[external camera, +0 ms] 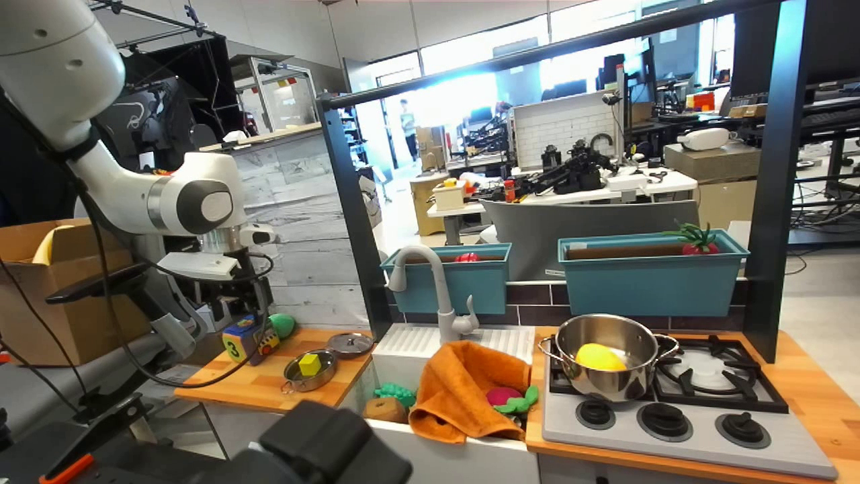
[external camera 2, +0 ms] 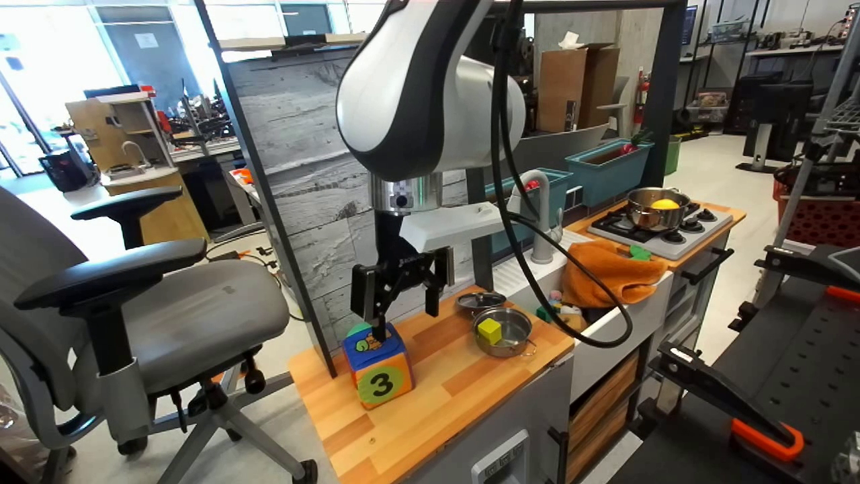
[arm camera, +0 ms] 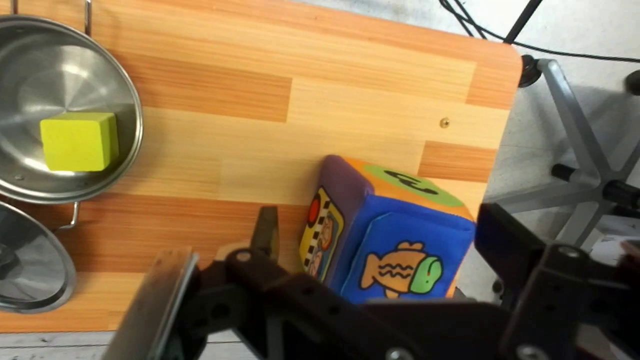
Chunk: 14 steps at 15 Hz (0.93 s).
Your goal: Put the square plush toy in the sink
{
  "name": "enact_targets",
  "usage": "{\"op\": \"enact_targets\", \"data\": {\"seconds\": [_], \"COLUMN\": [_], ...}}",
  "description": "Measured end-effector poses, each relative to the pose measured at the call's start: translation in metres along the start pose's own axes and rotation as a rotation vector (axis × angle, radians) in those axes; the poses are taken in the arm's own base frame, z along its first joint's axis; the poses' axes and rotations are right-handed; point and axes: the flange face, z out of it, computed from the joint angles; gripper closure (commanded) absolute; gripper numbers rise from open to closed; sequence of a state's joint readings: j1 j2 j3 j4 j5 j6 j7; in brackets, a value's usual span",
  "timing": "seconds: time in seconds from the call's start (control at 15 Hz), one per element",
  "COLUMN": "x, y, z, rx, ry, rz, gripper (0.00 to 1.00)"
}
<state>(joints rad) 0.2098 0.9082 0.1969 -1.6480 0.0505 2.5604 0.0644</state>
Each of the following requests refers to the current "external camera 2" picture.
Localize wooden shelf unit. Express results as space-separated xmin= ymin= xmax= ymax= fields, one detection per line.
xmin=61 ymin=88 xmax=176 ymax=190

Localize wooden kitchen countertop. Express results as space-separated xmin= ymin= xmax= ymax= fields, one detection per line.
xmin=287 ymin=199 xmax=746 ymax=484

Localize small metal bowl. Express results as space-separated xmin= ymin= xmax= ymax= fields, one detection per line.
xmin=471 ymin=307 xmax=534 ymax=359

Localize stacked cardboard boxes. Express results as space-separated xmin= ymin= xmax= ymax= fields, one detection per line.
xmin=534 ymin=41 xmax=624 ymax=136

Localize orange black bar clamp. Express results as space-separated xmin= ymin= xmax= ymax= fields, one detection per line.
xmin=752 ymin=242 xmax=860 ymax=310
xmin=654 ymin=345 xmax=808 ymax=467

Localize grey toy kitchen cabinet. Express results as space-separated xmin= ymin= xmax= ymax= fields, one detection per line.
xmin=406 ymin=225 xmax=750 ymax=484

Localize small metal lid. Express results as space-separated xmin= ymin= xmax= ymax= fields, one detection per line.
xmin=453 ymin=288 xmax=508 ymax=322

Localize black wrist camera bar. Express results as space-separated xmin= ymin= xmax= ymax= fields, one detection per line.
xmin=347 ymin=245 xmax=453 ymax=322

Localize black perforated breadboard table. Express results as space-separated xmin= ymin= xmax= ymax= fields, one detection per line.
xmin=606 ymin=267 xmax=860 ymax=484

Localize grey toy stove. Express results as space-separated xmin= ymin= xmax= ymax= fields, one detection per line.
xmin=588 ymin=197 xmax=719 ymax=263

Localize grey office chair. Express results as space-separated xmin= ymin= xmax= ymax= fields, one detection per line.
xmin=0 ymin=183 xmax=319 ymax=484

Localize steel cooking pot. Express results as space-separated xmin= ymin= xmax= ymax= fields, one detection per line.
xmin=627 ymin=185 xmax=694 ymax=237

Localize grey toy faucet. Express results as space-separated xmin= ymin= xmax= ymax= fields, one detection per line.
xmin=518 ymin=167 xmax=555 ymax=267

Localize orange cloth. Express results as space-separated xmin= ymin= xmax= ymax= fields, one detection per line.
xmin=558 ymin=240 xmax=670 ymax=311

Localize brown cardboard box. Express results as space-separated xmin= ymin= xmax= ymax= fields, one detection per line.
xmin=131 ymin=167 xmax=214 ymax=248

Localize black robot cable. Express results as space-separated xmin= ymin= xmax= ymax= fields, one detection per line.
xmin=486 ymin=0 xmax=635 ymax=350

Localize yellow toy block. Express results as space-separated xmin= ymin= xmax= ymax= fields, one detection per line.
xmin=475 ymin=314 xmax=504 ymax=347

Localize colourful number plush cube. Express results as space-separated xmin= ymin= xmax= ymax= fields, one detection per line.
xmin=340 ymin=320 xmax=418 ymax=414

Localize red perforated cart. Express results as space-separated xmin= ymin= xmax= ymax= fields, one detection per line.
xmin=773 ymin=190 xmax=860 ymax=250

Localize large teal planter box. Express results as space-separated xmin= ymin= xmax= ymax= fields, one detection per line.
xmin=561 ymin=136 xmax=655 ymax=210

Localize white toy sink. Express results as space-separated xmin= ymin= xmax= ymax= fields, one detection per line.
xmin=500 ymin=240 xmax=680 ymax=378

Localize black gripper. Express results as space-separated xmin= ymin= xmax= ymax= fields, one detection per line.
xmin=362 ymin=210 xmax=410 ymax=347

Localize grey stone wall panel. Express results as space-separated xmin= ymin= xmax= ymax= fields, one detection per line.
xmin=224 ymin=47 xmax=504 ymax=358

